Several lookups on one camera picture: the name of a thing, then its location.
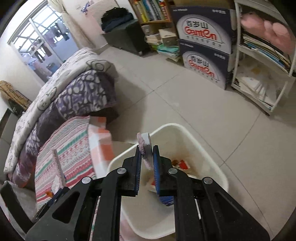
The wooden bookshelf with books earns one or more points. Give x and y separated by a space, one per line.
153 12

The ganten water carton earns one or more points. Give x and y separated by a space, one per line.
211 64
205 25

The grey bed headboard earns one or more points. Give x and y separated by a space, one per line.
8 124

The upper Ganten water carton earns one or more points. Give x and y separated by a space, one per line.
205 25

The white cartoon print blanket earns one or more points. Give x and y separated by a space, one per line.
81 61

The black storage bench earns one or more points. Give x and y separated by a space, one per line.
129 37

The orange snack wrapper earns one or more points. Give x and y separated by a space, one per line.
49 194

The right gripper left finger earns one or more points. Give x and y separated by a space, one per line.
91 209

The lower Ganten water carton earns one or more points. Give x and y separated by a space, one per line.
211 64

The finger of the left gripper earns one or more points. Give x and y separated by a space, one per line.
18 213

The dark clothes pile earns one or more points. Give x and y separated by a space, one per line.
115 17

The white shelf rack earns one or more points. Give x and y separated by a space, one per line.
263 73

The white drawer cabinet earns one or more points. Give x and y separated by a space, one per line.
94 10

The white plastic trash bin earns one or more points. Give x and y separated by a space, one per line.
145 217

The cream curtain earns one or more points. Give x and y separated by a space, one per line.
76 31

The red instant noodle packet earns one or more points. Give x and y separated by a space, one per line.
179 164

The pink plush toy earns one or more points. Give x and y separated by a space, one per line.
276 33

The grey pillow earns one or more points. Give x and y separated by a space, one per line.
20 201

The pink foam puzzle piece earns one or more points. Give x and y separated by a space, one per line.
145 148

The crumpled white tissue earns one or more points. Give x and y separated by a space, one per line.
56 185

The blue carton box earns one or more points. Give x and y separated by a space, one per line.
167 200

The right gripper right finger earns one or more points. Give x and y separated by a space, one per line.
203 210

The striped patterned bed sheet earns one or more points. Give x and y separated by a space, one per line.
84 147

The purple white floral quilt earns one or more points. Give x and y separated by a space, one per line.
91 93

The stack of books on floor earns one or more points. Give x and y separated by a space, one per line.
162 40

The white foam puzzle strip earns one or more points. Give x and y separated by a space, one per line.
60 171

